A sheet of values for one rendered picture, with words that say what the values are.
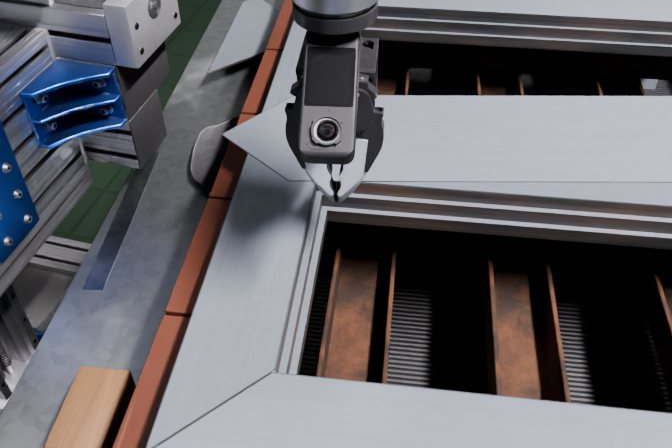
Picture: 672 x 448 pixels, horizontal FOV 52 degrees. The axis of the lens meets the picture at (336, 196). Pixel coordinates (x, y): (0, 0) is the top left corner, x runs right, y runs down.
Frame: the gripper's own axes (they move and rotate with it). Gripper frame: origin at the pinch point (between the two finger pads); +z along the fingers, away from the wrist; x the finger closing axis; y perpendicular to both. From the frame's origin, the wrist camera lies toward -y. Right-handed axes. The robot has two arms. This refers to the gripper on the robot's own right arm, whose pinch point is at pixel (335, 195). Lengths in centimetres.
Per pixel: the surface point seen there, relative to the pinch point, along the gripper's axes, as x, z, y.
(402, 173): -6.6, 6.2, 11.4
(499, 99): -19.1, 6.5, 28.3
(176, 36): 87, 93, 194
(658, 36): -46, 9, 52
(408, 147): -7.2, 6.3, 16.5
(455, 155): -12.9, 6.3, 15.5
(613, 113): -33.7, 6.7, 26.5
